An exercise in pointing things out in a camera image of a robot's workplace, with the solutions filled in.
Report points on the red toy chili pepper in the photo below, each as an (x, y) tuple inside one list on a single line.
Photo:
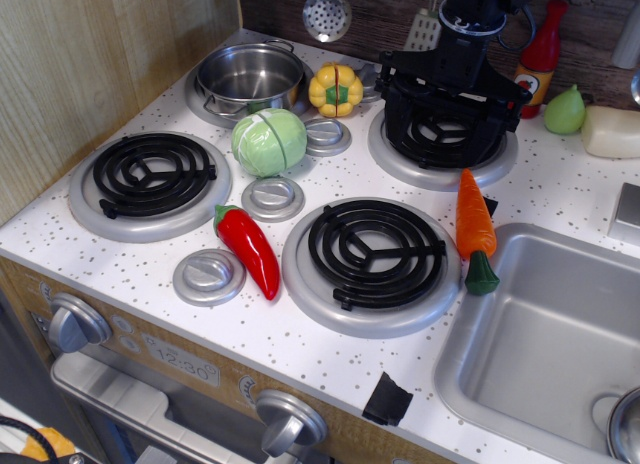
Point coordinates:
[(246, 240)]

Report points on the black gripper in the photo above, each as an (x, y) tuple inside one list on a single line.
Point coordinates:
[(422, 114)]

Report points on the black tape piece by carrot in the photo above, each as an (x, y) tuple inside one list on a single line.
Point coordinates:
[(491, 205)]

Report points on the silver faucet pipe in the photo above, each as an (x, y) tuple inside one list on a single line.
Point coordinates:
[(626, 51)]

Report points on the front right stove burner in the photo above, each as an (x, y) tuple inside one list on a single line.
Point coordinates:
[(371, 268)]

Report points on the silver stovetop knob front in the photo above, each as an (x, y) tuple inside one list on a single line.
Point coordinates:
[(209, 277)]

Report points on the front left stove burner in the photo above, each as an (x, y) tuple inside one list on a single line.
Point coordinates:
[(149, 187)]

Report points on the hanging steel strainer ladle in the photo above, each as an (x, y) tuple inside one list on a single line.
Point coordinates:
[(327, 21)]

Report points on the left oven dial knob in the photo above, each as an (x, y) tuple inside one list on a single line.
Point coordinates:
[(75, 324)]

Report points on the green toy pear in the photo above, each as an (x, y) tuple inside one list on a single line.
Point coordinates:
[(566, 112)]

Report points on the silver stovetop knob middle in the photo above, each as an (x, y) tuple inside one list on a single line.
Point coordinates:
[(273, 199)]

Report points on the yellow toy bell pepper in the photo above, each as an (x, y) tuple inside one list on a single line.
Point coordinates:
[(335, 90)]

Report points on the hanging toy spatula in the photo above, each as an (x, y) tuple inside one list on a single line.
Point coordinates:
[(424, 33)]

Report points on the green toy cabbage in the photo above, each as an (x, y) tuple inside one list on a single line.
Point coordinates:
[(269, 142)]

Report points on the grey toy sink basin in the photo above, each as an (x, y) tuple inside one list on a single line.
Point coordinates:
[(542, 359)]

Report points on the white toy block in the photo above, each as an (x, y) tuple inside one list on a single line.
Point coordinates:
[(611, 133)]

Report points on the steel bowl in sink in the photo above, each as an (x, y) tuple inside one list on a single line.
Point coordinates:
[(623, 428)]

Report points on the small steel pot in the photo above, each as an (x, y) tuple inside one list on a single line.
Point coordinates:
[(243, 79)]

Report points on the back right stove burner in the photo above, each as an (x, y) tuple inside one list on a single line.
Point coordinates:
[(438, 179)]

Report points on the silver oven door handle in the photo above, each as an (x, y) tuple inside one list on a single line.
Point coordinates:
[(119, 397)]

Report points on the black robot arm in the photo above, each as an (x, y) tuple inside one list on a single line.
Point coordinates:
[(484, 12)]

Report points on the oven dial knob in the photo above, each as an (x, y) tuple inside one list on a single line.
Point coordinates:
[(75, 324), (289, 421)]

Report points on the silver stovetop knob back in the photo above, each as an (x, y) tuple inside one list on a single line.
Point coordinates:
[(368, 75)]

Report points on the red toy ketchup bottle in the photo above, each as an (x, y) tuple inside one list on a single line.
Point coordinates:
[(539, 60)]

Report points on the black tape piece front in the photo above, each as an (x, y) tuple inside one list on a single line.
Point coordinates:
[(388, 402)]

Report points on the yellow object bottom left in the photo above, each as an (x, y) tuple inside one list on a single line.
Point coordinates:
[(59, 443)]

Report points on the orange toy carrot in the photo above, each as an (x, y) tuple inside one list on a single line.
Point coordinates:
[(476, 240)]

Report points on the right oven dial knob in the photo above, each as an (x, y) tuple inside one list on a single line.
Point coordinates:
[(289, 421)]

